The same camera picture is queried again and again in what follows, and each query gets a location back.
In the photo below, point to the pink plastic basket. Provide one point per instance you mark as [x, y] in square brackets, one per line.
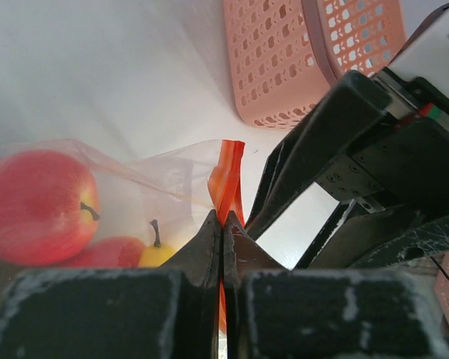
[285, 55]

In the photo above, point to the clear zip top bag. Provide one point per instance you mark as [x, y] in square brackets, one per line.
[178, 189]

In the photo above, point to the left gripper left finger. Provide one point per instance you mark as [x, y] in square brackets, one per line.
[168, 312]

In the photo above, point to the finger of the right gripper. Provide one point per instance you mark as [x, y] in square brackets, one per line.
[380, 240]
[346, 112]

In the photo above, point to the red yellow fake peach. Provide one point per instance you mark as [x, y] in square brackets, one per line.
[49, 207]

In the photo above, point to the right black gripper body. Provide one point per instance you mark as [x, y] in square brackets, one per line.
[398, 162]

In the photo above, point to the red fake apple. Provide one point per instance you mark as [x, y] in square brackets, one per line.
[113, 252]

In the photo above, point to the yellow fake pear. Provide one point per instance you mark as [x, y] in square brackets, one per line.
[158, 253]

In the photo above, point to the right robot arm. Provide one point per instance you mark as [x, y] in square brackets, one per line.
[426, 55]

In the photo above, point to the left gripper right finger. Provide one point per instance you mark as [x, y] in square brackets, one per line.
[325, 313]

